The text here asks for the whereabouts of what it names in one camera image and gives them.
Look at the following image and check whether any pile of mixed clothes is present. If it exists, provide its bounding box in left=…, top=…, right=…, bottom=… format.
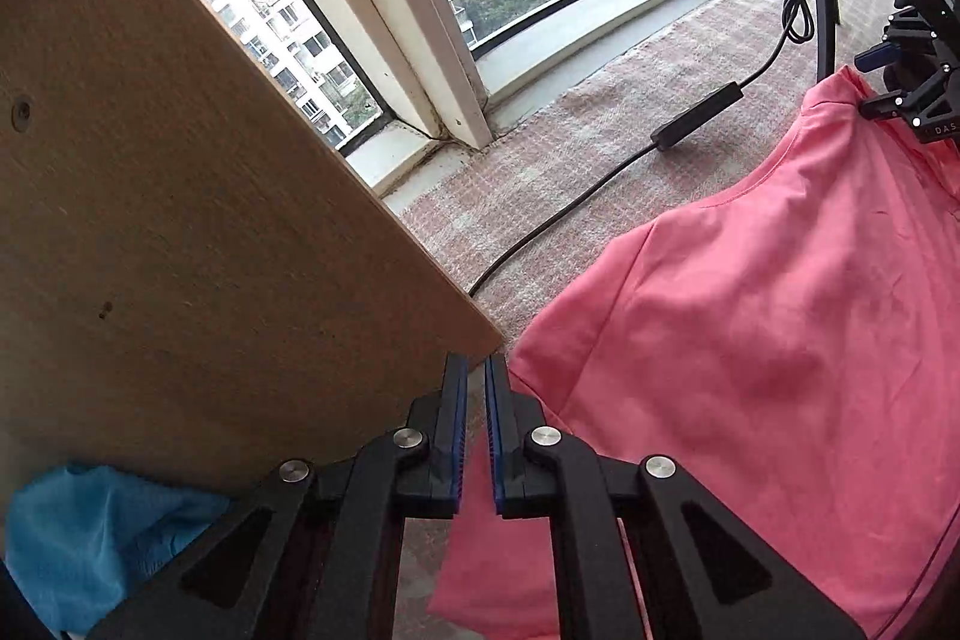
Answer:
left=4, top=462, right=233, bottom=637

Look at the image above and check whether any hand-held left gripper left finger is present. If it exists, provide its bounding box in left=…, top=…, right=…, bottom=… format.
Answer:
left=86, top=353, right=471, bottom=640

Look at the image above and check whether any plywood board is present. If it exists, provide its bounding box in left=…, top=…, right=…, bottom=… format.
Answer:
left=0, top=0, right=505, bottom=513

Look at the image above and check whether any black cable with inline controller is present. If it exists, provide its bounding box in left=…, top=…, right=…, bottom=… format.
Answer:
left=466, top=0, right=818, bottom=298

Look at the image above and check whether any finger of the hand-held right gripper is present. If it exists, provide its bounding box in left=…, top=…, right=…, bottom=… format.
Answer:
left=855, top=8, right=942, bottom=75
left=859, top=59, right=960, bottom=124

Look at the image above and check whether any pink t-shirt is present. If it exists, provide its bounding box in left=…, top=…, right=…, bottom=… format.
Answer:
left=427, top=66, right=960, bottom=640

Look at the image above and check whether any pink plaid mat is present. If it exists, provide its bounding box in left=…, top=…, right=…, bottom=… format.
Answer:
left=401, top=0, right=912, bottom=348

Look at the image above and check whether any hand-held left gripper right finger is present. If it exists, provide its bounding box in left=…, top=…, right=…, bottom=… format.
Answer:
left=484, top=355, right=867, bottom=640

